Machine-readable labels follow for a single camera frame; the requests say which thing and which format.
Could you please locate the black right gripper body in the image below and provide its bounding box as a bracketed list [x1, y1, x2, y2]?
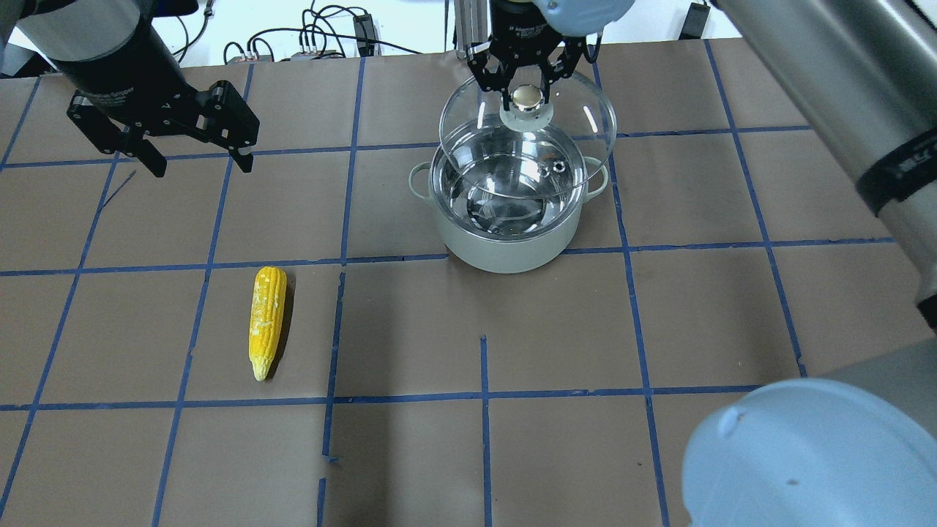
[466, 1, 603, 93]

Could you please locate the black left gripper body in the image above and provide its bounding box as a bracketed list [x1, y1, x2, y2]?
[53, 18, 260, 147]

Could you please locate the glass pot lid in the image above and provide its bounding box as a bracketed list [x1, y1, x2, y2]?
[438, 67, 618, 199]

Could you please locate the yellow corn cob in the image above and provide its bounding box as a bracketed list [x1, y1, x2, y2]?
[248, 266, 288, 381]

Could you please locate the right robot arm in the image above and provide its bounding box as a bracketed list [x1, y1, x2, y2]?
[682, 1, 935, 526]

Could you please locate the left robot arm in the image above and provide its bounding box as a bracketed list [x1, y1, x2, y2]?
[2, 1, 260, 177]

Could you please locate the pale green cooking pot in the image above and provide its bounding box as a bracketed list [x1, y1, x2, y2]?
[408, 146, 610, 274]

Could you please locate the black power adapter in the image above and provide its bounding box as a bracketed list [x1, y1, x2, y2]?
[354, 13, 378, 57]

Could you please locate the aluminium frame post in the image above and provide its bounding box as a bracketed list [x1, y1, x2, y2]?
[451, 1, 491, 59]

